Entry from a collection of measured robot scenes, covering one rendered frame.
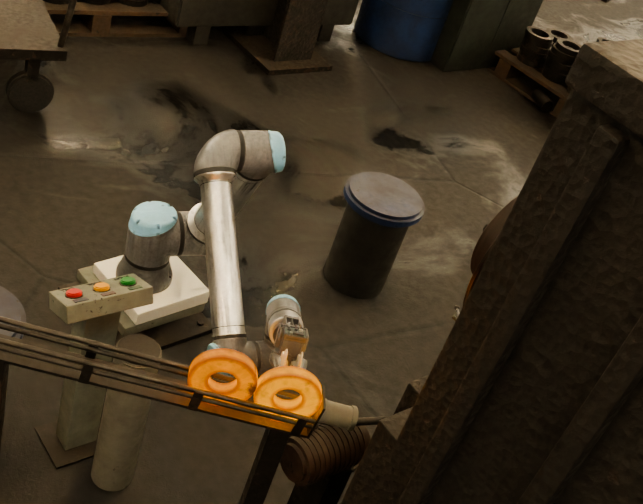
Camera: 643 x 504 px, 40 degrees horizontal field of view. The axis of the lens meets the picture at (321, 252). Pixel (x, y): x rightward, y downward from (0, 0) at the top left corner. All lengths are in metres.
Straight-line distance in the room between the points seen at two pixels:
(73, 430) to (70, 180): 1.38
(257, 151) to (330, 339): 1.09
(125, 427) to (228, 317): 0.41
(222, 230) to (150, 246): 0.60
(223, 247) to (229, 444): 0.76
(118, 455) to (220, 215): 0.72
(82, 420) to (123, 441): 0.21
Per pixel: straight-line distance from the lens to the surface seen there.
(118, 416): 2.43
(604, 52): 1.32
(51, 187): 3.71
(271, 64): 5.02
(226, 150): 2.40
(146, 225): 2.88
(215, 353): 1.97
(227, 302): 2.32
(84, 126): 4.13
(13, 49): 3.97
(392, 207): 3.33
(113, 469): 2.60
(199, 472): 2.77
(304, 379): 1.99
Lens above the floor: 2.15
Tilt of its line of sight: 35 degrees down
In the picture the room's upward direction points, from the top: 19 degrees clockwise
